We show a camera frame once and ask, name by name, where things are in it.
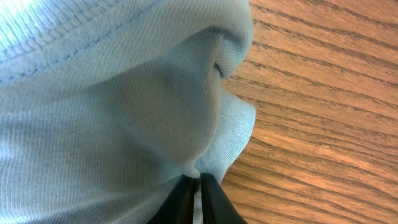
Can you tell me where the light blue t-shirt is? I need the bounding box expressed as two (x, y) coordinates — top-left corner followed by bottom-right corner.
(1, 0), (256, 223)

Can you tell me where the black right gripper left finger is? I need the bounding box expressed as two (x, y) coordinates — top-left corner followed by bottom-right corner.
(147, 175), (199, 224)

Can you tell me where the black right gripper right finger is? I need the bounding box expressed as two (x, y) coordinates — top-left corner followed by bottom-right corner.
(201, 173), (247, 224)

